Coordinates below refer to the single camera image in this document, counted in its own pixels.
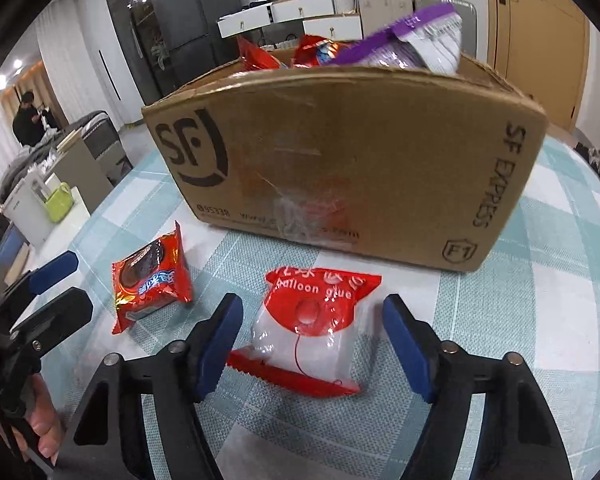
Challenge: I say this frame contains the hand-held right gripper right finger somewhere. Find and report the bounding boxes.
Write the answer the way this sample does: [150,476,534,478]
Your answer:
[382,294,576,480]

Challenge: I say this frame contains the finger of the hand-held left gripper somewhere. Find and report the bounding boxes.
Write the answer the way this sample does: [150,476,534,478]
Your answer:
[10,287,95,366]
[0,251,79,321]

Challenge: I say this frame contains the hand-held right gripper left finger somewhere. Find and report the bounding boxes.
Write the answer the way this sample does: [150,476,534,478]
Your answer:
[60,292,244,480]

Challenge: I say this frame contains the red cookie packet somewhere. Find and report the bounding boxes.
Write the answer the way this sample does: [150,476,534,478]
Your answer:
[111,222,193,336]

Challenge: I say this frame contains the red white clear packet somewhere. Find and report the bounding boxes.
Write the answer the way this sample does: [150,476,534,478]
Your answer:
[227,266,382,396]

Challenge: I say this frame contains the brown cardboard box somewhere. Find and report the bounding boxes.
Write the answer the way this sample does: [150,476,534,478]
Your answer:
[141,47,548,273]

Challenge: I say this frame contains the red snack packet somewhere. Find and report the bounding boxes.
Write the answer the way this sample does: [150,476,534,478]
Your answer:
[292,35,353,68]
[237,35,283,72]

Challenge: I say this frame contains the purple silver snack packet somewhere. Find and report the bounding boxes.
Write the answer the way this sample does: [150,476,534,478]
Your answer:
[332,2,463,75]

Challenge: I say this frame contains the person's left hand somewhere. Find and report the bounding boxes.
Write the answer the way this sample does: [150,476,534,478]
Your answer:
[25,375,63,466]

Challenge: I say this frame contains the green basket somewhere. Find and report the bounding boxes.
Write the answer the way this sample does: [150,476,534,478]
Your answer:
[42,182,76,223]

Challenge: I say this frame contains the grey sofa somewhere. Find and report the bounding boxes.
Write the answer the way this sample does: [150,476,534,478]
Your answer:
[0,112,131,201]

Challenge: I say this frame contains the brown curtain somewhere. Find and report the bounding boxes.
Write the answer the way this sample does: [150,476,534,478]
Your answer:
[0,60,48,111]

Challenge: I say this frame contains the white wardrobe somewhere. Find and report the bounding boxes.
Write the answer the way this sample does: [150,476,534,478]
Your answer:
[77,0,143,128]

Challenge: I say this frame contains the white sheer curtain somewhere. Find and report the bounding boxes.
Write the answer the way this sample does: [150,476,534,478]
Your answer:
[0,0,111,221]

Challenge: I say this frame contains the dark glass cabinet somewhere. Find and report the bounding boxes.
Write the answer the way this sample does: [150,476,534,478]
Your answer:
[100,0,181,111]

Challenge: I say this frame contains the pile of shoes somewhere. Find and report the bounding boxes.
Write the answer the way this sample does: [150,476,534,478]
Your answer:
[575,142,600,181]

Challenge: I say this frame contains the black refrigerator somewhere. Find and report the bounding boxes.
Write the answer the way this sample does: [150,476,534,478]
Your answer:
[146,0,241,96]

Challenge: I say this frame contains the wooden door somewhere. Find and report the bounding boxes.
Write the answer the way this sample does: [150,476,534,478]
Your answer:
[485,0,591,133]

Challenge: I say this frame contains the silver suitcase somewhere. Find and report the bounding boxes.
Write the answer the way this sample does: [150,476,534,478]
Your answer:
[412,0,477,56]

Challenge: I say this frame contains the beige suitcase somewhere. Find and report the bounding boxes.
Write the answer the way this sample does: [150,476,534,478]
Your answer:
[357,0,413,43]

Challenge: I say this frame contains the white drawer desk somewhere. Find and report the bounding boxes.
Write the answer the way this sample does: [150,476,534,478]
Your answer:
[217,0,363,43]

